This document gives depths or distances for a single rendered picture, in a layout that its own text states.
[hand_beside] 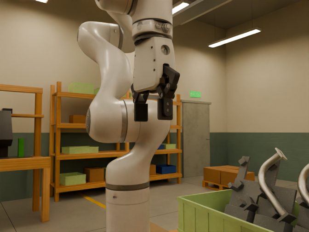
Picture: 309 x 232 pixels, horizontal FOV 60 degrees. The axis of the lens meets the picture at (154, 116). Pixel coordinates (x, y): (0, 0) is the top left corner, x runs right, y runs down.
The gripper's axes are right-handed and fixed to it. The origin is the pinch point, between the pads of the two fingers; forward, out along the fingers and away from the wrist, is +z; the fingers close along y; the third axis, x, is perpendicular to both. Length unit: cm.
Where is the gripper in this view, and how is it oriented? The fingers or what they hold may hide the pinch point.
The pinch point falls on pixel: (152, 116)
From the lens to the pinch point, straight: 54.5
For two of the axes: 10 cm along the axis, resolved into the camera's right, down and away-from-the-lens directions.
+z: 0.0, 10.0, -0.6
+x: -8.4, -0.3, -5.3
